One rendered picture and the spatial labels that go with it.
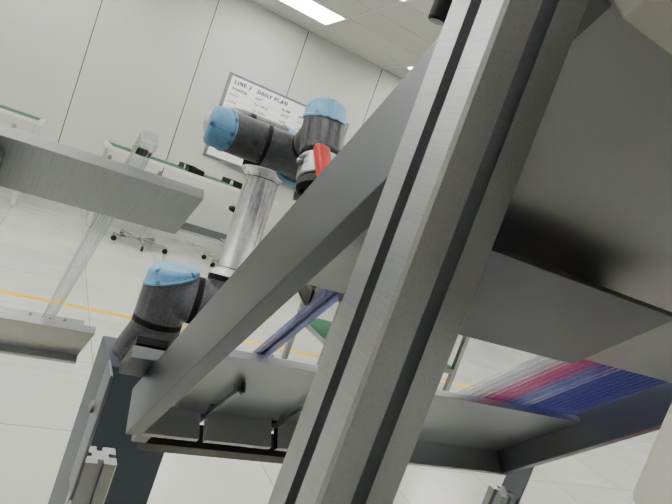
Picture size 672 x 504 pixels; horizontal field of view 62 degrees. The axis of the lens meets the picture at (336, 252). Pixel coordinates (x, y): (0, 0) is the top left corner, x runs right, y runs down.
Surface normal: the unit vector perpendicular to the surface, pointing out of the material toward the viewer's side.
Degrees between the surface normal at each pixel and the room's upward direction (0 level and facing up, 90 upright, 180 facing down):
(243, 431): 45
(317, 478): 90
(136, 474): 90
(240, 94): 90
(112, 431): 90
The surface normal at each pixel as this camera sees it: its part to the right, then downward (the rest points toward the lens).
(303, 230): -0.84, -0.26
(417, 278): 0.41, 0.23
